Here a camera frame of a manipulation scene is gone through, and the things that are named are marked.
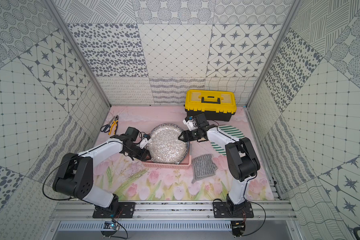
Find speckled grey plate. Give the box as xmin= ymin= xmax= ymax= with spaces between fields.
xmin=147 ymin=123 xmax=190 ymax=165

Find green striped plate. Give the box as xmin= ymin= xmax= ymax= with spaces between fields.
xmin=207 ymin=125 xmax=245 ymax=156

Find grey knitted cloth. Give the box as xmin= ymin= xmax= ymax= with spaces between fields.
xmin=192 ymin=154 xmax=218 ymax=184

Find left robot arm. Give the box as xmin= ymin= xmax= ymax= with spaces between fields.
xmin=53 ymin=127 xmax=151 ymax=219

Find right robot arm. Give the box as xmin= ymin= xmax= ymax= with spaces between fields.
xmin=178 ymin=114 xmax=261 ymax=218

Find pink plastic dish rack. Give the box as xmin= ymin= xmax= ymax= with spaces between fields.
xmin=142 ymin=134 xmax=190 ymax=169

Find yellow black toolbox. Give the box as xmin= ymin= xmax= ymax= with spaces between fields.
xmin=185 ymin=90 xmax=237 ymax=122

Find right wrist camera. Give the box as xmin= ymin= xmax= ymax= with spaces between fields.
xmin=183 ymin=116 xmax=198 ymax=131

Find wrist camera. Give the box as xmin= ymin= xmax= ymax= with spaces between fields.
xmin=183 ymin=116 xmax=198 ymax=131
xmin=139 ymin=134 xmax=152 ymax=149

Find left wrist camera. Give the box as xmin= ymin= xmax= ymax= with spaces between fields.
xmin=139 ymin=134 xmax=152 ymax=149

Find yellow handled pliers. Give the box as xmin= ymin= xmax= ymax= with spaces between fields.
xmin=108 ymin=115 xmax=119 ymax=136

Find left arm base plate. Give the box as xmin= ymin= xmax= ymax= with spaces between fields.
xmin=93 ymin=202 xmax=136 ymax=219

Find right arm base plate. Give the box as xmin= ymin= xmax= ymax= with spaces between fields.
xmin=212 ymin=201 xmax=254 ymax=219

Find aluminium mounting rail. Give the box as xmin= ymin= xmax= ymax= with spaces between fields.
xmin=50 ymin=200 xmax=297 ymax=221

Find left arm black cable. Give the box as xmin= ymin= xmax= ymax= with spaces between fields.
xmin=42 ymin=140 xmax=133 ymax=201

